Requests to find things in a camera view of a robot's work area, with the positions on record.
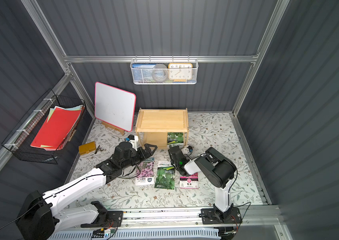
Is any wooden two-tier shelf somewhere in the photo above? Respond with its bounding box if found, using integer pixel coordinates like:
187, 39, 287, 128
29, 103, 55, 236
135, 109, 189, 150

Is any purple flower seed bag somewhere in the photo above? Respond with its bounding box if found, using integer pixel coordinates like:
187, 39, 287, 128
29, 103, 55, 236
135, 158, 154, 186

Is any green gourd seed bag bottom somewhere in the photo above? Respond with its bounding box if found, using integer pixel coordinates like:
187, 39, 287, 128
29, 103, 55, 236
167, 133, 184, 148

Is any green gourd seed bag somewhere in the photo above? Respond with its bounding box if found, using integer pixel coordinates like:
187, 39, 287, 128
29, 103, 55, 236
154, 161, 175, 190
167, 133, 184, 148

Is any green gourd seed bag top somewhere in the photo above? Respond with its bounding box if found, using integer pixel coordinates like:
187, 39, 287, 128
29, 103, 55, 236
154, 161, 175, 190

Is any pink flower seed bag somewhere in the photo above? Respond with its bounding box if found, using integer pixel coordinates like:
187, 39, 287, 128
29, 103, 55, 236
179, 173, 199, 189

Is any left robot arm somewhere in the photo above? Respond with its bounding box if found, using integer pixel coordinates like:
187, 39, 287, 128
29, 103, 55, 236
15, 140, 157, 240

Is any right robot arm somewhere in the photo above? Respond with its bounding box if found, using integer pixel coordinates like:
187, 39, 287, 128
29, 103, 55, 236
168, 146, 237, 216

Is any wooden whiteboard easel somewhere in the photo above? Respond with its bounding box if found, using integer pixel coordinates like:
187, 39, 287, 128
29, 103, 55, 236
101, 121, 125, 136

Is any small metal binder clip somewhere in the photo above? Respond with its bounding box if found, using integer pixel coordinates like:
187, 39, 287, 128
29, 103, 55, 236
94, 146, 103, 154

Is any pink framed whiteboard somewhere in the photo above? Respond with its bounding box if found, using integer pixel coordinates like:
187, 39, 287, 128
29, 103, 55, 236
94, 82, 136, 132

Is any yellow sponge block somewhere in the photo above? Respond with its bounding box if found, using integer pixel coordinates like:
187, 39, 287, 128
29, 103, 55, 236
78, 141, 96, 156

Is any blue box in basket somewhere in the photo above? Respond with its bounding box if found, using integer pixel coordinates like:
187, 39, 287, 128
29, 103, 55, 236
130, 63, 156, 84

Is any grey tape roll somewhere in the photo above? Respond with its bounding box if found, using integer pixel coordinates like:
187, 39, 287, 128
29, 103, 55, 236
152, 64, 168, 83

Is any yellow square clock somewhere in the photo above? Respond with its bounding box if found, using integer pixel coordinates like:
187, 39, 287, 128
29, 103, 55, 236
168, 63, 193, 82

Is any red paper folder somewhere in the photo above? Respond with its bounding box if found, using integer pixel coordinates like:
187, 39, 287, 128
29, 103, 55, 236
30, 105, 83, 151

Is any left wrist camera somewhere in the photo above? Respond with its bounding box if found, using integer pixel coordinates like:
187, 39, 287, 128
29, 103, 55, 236
124, 135, 139, 151

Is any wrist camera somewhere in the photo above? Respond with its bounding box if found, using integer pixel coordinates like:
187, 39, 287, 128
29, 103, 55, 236
124, 135, 139, 151
184, 146, 193, 154

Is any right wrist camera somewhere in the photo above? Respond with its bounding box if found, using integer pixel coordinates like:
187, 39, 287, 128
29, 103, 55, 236
184, 146, 193, 154

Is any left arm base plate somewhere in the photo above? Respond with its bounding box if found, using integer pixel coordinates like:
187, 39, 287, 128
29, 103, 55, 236
80, 211, 124, 228

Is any white wire wall basket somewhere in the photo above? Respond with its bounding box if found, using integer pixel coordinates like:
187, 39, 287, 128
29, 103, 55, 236
130, 60, 199, 85

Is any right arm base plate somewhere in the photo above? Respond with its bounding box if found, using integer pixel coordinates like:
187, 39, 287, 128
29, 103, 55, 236
199, 208, 242, 225

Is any white vented cable duct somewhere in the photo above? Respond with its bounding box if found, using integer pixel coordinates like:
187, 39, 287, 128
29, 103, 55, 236
49, 228, 221, 240

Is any black wire side basket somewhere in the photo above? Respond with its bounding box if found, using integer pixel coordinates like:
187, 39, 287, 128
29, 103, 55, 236
2, 95, 86, 165

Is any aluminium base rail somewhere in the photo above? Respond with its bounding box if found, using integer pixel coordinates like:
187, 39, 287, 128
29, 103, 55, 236
47, 205, 284, 234

